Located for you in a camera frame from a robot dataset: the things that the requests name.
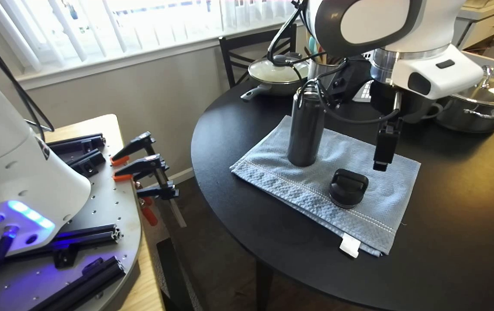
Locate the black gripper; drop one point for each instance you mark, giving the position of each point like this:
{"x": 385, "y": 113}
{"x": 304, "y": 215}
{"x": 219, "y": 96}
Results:
{"x": 381, "y": 96}

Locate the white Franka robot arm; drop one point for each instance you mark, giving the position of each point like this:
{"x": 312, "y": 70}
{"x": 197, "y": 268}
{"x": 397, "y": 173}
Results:
{"x": 373, "y": 23}

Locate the dark steel water bottle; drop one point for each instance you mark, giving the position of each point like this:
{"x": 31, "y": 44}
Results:
{"x": 305, "y": 132}

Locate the glass pot lid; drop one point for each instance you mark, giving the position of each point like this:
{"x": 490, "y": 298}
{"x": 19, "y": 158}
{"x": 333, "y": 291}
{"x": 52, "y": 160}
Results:
{"x": 489, "y": 92}

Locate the grey mug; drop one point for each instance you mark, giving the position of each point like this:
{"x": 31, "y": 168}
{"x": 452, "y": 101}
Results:
{"x": 421, "y": 109}

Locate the blue-grey towel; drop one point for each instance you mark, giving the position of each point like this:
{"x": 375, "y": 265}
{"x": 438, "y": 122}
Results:
{"x": 292, "y": 173}

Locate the steel cooking pot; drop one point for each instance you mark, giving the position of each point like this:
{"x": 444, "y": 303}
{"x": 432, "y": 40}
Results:
{"x": 471, "y": 118}

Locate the black metal chair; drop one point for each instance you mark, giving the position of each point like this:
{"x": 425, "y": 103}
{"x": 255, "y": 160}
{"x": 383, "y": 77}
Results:
{"x": 240, "y": 58}

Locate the round black table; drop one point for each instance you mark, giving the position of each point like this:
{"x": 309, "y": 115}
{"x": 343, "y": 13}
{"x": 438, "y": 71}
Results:
{"x": 459, "y": 230}

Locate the white kitchen counter island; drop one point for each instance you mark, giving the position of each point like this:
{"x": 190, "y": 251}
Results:
{"x": 490, "y": 27}

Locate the white window blinds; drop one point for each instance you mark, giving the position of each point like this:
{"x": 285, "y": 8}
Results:
{"x": 114, "y": 27}

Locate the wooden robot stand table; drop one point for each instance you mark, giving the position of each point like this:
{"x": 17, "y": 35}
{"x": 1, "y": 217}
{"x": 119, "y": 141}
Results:
{"x": 93, "y": 127}

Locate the black metal bars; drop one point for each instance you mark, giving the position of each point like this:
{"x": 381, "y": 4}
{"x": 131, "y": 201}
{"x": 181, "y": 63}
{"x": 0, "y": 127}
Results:
{"x": 79, "y": 282}

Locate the black metal bracket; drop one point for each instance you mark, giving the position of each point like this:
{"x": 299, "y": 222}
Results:
{"x": 79, "y": 153}

